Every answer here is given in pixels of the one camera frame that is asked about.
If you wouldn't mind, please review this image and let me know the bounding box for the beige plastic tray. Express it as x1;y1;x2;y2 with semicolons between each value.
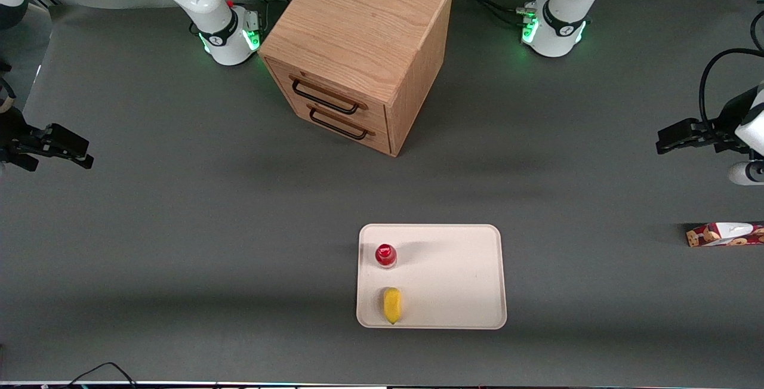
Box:
356;224;508;330

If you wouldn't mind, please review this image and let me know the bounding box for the red capped bottle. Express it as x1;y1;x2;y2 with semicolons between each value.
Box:
375;243;398;269

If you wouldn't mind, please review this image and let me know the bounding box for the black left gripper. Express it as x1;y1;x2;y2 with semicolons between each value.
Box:
656;86;762;155

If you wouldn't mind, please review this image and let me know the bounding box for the wooden drawer front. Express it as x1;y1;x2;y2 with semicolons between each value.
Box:
286;103;392;156
264;57;390;121

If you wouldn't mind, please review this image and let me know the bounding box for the red cookie box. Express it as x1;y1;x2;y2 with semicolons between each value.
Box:
686;222;764;248

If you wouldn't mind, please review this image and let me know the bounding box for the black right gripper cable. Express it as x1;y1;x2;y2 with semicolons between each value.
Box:
0;61;17;116

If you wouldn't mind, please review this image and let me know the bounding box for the black table edge cable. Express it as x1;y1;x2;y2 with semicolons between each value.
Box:
60;362;139;388

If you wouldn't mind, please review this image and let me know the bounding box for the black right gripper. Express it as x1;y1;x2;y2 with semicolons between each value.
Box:
0;109;95;170

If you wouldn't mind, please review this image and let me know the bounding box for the yellow lemon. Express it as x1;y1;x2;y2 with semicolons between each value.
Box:
383;287;403;325

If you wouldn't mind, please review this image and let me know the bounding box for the black left arm base cable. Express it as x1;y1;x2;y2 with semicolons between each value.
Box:
452;0;529;27

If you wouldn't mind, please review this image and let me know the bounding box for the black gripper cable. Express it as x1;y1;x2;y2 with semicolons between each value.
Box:
0;61;17;116
700;48;764;134

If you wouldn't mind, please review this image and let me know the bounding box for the wooden drawer cabinet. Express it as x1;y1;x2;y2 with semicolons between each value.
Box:
257;0;454;158

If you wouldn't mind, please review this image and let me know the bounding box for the black metal drawer handle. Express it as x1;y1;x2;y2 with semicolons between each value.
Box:
308;107;375;141
290;75;367;116

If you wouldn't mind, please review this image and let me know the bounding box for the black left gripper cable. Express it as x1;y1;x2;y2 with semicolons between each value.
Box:
700;48;764;134

